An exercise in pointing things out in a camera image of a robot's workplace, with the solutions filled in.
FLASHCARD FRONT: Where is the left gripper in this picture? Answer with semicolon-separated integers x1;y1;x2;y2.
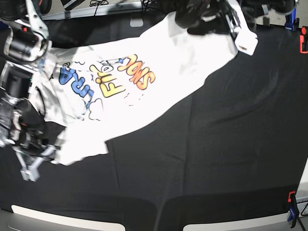
187;7;241;40

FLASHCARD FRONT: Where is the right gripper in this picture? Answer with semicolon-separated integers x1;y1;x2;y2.
0;125;57;168

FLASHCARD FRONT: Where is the white printed t-shirt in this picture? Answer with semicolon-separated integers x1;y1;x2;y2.
41;13;239;166

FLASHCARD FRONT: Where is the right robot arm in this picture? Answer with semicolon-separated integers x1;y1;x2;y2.
0;0;60;172

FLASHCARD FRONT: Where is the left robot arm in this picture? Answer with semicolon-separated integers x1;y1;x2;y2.
176;0;298;39

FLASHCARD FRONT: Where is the blue clamp top right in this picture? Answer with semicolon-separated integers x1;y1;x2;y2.
284;7;299;31

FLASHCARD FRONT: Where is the red clamp top right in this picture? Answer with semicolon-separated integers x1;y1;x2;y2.
299;26;308;54

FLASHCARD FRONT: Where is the black tablecloth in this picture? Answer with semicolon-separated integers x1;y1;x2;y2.
0;13;308;231

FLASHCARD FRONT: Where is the red blue clamp bottom right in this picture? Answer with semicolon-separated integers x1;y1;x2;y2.
287;191;299;229

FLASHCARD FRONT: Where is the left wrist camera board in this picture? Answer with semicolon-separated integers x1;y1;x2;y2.
234;31;258;56

